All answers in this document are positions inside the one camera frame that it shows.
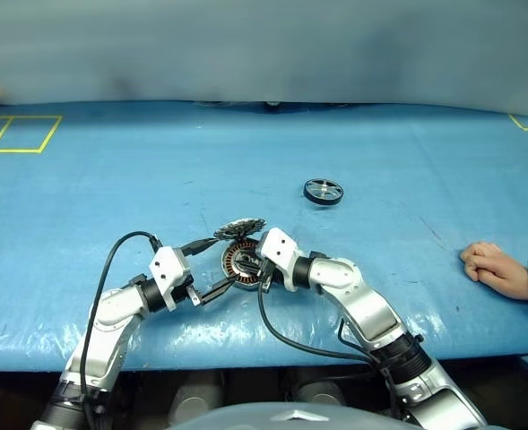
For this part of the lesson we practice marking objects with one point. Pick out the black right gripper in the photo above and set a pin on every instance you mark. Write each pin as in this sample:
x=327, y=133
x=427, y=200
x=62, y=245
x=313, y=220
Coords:
x=265, y=275

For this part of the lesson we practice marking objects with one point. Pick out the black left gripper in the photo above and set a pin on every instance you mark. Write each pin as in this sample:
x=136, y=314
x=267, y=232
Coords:
x=193, y=297

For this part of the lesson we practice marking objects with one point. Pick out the round motor housing copper windings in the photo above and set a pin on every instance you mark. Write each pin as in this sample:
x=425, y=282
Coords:
x=230, y=269

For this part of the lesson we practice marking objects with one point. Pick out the finned silver motor lid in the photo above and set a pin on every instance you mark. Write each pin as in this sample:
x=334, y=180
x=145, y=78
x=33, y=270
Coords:
x=241, y=228

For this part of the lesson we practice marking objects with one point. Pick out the spoked silver black rotor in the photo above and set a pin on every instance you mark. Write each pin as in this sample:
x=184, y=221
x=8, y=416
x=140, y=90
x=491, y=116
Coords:
x=322, y=190

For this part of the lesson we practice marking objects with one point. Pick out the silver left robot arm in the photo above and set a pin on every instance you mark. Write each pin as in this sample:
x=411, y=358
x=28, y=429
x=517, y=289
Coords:
x=106, y=322

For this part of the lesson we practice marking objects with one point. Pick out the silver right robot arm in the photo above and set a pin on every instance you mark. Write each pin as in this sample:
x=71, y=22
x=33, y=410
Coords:
x=366, y=309

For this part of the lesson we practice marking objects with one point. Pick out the person's bare hand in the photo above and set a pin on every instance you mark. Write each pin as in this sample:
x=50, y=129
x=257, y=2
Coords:
x=496, y=269

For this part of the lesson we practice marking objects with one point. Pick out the blue plastic table cover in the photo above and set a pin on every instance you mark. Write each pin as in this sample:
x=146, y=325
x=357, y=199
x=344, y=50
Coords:
x=263, y=152

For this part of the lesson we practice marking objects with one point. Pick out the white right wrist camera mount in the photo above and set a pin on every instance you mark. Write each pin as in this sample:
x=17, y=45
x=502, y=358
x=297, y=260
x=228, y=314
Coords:
x=279, y=251

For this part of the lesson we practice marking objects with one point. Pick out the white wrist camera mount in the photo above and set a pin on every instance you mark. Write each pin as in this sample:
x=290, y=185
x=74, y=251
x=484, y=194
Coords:
x=279, y=251
x=167, y=269

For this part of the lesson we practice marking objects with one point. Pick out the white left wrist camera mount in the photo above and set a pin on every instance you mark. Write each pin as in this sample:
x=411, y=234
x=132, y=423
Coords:
x=167, y=269

